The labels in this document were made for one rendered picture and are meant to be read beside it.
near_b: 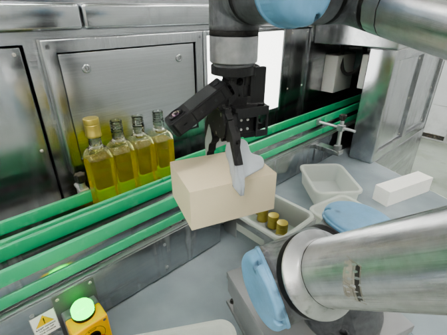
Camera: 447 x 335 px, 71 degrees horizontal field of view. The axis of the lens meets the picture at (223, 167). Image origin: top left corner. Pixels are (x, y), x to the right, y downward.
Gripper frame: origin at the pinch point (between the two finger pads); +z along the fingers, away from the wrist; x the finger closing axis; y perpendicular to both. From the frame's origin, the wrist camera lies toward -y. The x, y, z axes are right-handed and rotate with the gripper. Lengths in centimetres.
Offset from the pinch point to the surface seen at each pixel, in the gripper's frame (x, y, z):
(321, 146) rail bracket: 49, 67, 24
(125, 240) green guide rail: 14.0, -17.8, 19.5
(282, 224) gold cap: 14.8, 26.1, 28.6
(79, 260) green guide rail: 10.9, -27.6, 19.4
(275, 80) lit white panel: 66, 53, -2
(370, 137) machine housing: 46, 92, 22
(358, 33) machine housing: 59, 87, -20
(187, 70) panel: 52, 11, -11
